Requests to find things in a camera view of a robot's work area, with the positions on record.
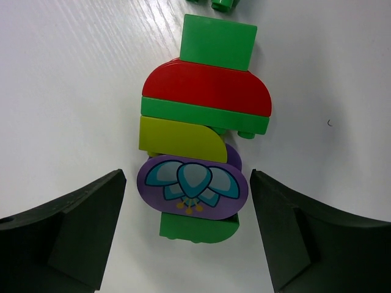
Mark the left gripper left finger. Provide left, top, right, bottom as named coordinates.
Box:
left=1, top=169, right=126, bottom=292

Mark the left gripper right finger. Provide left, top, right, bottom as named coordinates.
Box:
left=250, top=170, right=390, bottom=292

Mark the purple flower lego stack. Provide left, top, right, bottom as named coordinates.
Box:
left=137, top=145, right=249, bottom=244

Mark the red lime green lego stack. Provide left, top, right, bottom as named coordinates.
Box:
left=139, top=14, right=272, bottom=163

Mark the lime purple lego stack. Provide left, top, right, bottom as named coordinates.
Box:
left=186, top=0, right=241, bottom=13

